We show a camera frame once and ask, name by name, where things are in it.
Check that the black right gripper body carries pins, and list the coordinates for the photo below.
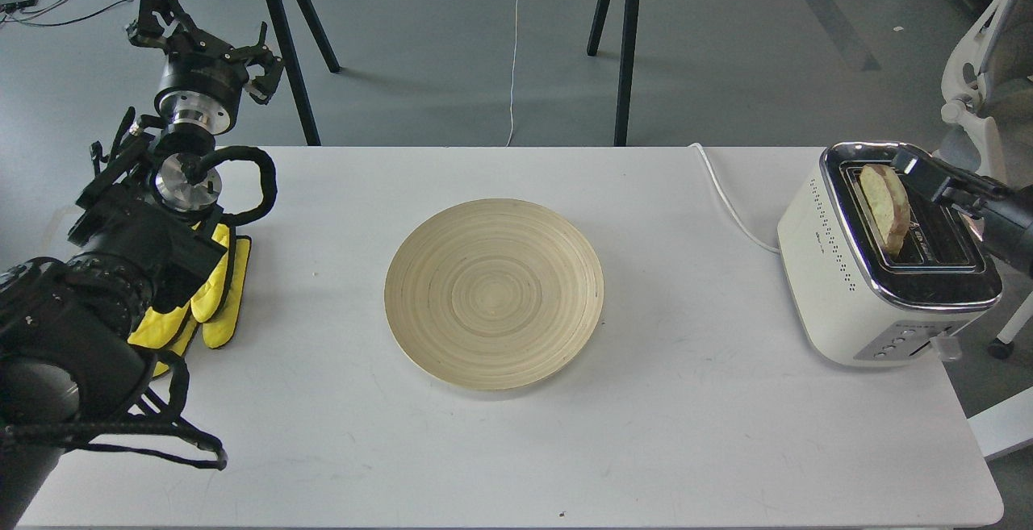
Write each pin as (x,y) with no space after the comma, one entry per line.
(963,190)

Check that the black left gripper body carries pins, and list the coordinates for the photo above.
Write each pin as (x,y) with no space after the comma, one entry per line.
(200,90)

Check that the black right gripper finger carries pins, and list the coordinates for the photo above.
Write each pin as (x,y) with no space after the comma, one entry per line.
(918,171)

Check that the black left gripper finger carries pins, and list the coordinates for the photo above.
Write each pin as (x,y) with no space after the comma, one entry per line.
(164,25)
(263,68)

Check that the slice of bread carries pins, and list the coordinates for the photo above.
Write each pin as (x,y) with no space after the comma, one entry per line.
(888,204)

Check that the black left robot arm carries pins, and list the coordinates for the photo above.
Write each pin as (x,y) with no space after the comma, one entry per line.
(147,238)

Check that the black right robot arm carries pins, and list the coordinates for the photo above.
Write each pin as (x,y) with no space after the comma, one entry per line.
(1010,238)

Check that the cream white toaster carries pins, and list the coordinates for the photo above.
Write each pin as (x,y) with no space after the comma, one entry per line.
(859,305)

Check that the yellow oven mitt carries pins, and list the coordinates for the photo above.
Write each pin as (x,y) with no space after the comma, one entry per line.
(212,312)

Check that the round bamboo plate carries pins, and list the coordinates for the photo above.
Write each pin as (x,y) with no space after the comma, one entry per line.
(494,294)

